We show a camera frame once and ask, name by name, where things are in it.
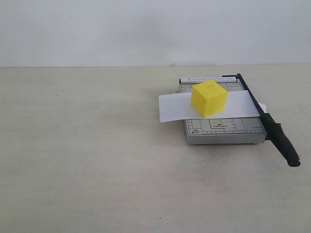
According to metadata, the black cutter blade arm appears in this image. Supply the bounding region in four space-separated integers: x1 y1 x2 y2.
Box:
236 74 300 167

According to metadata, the yellow cube block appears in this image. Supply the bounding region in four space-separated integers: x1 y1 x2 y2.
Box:
191 80 228 118

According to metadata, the grey paper cutter base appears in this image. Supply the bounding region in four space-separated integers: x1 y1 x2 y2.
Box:
179 75 266 145

